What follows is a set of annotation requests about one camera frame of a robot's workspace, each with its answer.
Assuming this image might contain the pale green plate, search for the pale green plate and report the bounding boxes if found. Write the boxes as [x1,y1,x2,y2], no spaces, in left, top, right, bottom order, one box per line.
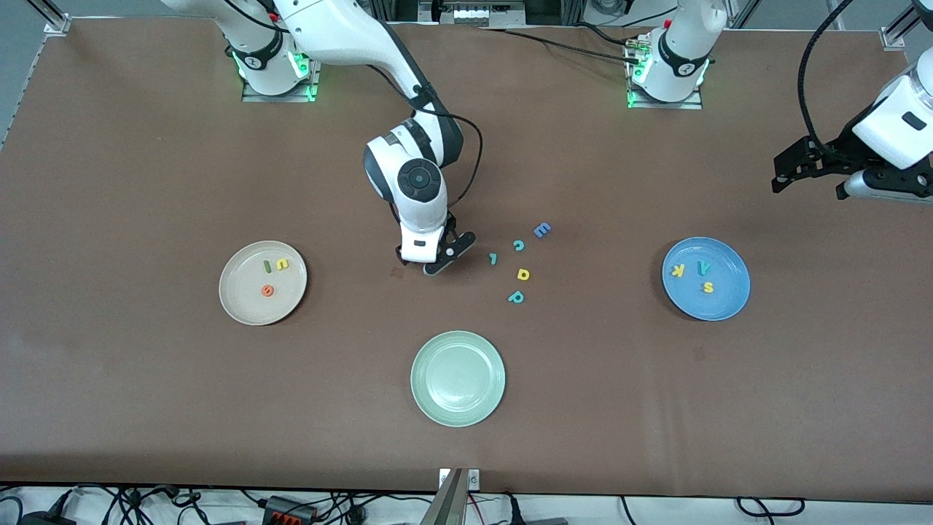
[410,330,506,428]

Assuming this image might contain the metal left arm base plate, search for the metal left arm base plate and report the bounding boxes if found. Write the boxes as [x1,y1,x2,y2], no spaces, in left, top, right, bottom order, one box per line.
[625,33,705,111]

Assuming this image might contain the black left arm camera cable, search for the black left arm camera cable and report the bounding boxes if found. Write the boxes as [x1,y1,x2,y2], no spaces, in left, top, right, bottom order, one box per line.
[798,0,854,154]

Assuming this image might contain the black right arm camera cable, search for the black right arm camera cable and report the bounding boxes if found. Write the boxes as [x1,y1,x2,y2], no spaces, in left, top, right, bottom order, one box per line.
[364,62,485,216]

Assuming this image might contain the brown table cover sheet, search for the brown table cover sheet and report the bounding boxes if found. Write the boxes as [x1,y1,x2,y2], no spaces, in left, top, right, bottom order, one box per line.
[0,16,933,505]

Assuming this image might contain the black power strip red switches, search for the black power strip red switches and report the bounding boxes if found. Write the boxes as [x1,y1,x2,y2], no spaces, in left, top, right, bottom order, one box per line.
[261,494,319,525]

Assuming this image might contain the grey metal camera pole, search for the grey metal camera pole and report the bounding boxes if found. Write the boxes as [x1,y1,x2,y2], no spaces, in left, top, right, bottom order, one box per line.
[419,467,469,525]

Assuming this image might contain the long black table cable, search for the long black table cable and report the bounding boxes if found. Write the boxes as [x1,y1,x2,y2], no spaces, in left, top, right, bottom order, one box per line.
[477,26,644,66]

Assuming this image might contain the aluminium frame corner post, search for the aluminium frame corner post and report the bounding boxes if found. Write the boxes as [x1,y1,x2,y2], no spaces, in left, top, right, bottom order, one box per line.
[880,0,933,50]
[28,0,71,36]

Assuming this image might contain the blue plate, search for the blue plate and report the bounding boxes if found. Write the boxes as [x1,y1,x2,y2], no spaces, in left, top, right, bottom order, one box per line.
[662,237,752,322]

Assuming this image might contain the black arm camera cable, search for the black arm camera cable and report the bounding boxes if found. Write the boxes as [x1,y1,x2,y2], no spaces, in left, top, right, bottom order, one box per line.
[798,0,854,154]
[364,62,485,216]

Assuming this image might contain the beige brown plate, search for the beige brown plate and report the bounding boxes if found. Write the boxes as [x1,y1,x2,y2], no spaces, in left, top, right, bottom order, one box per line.
[219,241,308,326]

